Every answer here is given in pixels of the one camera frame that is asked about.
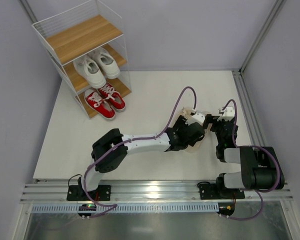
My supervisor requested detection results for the white wire shoe shelf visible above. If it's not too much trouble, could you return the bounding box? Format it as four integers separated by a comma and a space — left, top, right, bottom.
32, 0, 131, 119

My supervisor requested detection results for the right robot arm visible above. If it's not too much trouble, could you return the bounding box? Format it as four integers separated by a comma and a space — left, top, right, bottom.
203, 114, 285, 198

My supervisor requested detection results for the aluminium left frame post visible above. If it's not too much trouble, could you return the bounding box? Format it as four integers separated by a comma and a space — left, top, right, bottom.
18, 0, 38, 24

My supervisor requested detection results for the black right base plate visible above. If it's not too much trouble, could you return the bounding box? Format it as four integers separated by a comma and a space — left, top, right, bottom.
197, 181, 245, 200

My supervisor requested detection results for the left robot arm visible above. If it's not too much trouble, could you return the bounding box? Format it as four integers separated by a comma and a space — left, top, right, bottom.
79, 122, 205, 200

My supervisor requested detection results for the beige sneaker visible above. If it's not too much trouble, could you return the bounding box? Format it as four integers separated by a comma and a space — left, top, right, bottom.
171, 107, 196, 131
185, 111, 209, 153

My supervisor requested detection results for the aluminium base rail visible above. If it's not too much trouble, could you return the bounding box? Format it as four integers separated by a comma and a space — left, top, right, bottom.
19, 178, 294, 204

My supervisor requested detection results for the red canvas sneaker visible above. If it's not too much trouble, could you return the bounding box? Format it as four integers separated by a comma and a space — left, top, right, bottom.
97, 82, 126, 112
84, 89, 115, 121

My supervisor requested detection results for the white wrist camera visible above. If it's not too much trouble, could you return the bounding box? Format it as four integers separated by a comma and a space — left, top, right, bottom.
217, 106, 236, 122
185, 110, 206, 126

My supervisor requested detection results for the grey slotted cable duct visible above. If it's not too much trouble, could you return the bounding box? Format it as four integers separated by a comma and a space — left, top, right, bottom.
31, 202, 219, 214

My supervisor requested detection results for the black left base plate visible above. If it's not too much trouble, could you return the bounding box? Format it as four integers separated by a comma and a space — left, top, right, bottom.
66, 185, 111, 202

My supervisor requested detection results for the white sneaker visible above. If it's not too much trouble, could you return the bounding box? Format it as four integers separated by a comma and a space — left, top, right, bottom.
88, 47, 121, 79
73, 54, 106, 89

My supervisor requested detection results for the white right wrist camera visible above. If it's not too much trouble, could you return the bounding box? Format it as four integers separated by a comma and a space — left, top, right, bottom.
217, 106, 236, 122

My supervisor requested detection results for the aluminium corner frame post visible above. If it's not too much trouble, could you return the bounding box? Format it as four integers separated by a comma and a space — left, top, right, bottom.
239, 0, 287, 75

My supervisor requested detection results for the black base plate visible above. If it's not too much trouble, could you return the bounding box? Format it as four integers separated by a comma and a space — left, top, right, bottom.
66, 185, 111, 202
197, 181, 245, 200

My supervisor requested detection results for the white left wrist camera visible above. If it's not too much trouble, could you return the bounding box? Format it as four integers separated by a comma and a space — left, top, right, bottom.
185, 110, 206, 126

